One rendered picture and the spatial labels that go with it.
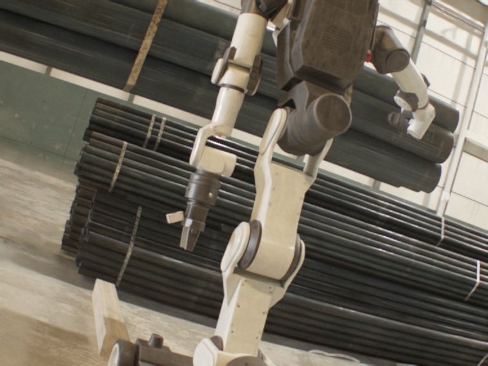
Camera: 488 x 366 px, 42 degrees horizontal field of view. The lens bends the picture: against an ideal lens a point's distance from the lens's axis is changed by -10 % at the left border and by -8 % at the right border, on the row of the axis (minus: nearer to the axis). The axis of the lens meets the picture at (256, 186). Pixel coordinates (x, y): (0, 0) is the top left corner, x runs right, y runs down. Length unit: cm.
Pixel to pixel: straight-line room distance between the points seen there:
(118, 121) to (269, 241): 257
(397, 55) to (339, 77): 28
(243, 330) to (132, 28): 128
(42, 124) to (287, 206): 921
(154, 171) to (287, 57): 200
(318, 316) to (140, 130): 158
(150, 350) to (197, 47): 119
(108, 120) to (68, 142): 667
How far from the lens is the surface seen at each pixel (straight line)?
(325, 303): 406
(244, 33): 201
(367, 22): 200
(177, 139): 436
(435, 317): 448
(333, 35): 196
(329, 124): 181
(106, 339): 257
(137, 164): 386
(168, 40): 266
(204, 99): 275
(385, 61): 215
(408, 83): 231
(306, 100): 186
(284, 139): 194
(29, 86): 1102
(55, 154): 1096
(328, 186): 465
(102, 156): 385
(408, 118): 270
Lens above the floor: 77
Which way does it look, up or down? 1 degrees up
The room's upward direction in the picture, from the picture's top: 18 degrees clockwise
